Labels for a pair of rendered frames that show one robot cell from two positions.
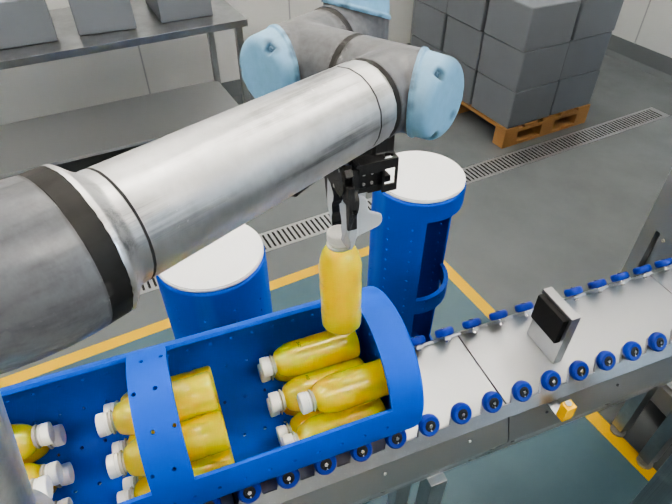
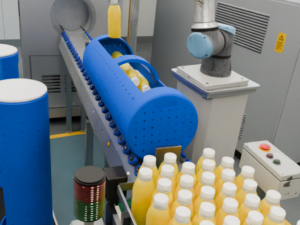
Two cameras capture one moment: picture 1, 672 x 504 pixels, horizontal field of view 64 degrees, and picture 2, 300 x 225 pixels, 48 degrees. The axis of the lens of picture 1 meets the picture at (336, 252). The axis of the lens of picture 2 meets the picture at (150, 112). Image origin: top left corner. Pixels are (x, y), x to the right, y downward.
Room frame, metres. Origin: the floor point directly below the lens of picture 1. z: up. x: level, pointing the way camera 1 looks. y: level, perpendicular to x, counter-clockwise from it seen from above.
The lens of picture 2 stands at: (0.44, 1.80, 1.67)
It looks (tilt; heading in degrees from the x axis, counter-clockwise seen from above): 25 degrees down; 268
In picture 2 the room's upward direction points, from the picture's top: 6 degrees clockwise
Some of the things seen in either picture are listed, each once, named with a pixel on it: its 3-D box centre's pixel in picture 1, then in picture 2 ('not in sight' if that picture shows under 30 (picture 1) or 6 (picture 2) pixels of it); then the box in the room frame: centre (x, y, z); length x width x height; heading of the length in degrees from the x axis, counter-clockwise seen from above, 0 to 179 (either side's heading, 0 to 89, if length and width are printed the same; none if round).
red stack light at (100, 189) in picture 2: not in sight; (89, 185); (0.53, 1.24, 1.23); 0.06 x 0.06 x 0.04
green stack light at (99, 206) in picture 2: not in sight; (89, 202); (0.53, 1.24, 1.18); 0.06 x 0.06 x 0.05
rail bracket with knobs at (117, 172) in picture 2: not in sight; (115, 184); (0.50, 0.87, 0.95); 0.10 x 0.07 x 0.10; 21
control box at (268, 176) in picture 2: not in sight; (270, 168); (-0.01, 0.84, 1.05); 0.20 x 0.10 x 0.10; 111
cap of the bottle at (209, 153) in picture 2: not in sight; (209, 152); (0.20, 0.83, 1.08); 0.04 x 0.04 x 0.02
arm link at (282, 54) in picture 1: (308, 61); not in sight; (0.55, 0.03, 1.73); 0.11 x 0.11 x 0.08; 50
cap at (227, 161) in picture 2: not in sight; (227, 161); (0.15, 0.88, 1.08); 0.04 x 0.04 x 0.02
